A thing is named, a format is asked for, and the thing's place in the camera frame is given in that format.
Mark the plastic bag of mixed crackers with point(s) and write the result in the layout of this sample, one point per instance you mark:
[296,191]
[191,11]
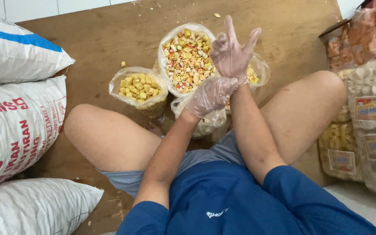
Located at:
[184,62]

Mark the brown wooden board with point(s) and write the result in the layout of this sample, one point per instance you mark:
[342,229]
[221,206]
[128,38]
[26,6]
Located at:
[109,39]

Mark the person's leg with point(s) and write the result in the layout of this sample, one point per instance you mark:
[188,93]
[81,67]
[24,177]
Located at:
[302,107]
[109,137]

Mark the person's left hand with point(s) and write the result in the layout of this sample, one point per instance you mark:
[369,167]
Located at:
[207,96]

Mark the yellow cracker packet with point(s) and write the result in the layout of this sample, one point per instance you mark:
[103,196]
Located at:
[339,147]

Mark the small plastic bag of crackers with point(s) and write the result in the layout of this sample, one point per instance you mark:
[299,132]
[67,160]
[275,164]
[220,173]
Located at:
[256,73]

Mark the plastic bag of yellow crackers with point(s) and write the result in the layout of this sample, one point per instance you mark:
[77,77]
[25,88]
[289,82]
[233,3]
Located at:
[139,89]

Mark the person's right hand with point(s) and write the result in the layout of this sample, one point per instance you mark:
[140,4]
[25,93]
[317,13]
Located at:
[230,60]

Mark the person's left leg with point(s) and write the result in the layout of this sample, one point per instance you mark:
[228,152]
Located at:
[109,137]

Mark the person's left fingers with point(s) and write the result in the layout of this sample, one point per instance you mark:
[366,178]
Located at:
[222,88]

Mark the white sack with blue stripe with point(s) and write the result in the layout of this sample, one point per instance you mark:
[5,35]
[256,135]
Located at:
[15,49]

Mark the plain white woven sack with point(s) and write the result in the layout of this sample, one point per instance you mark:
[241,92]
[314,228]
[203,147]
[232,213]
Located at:
[31,209]

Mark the person's blue shirt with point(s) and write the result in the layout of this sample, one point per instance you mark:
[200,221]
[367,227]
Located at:
[227,202]

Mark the person's right leg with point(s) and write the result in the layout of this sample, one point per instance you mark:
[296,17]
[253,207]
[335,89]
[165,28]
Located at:
[302,107]

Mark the plastic bag of pale crackers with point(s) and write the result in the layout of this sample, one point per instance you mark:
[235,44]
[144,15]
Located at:
[209,122]

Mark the person's grey shorts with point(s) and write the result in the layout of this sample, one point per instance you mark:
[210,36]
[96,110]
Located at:
[204,153]

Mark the white sack with red print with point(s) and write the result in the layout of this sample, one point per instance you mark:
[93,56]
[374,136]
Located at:
[15,130]

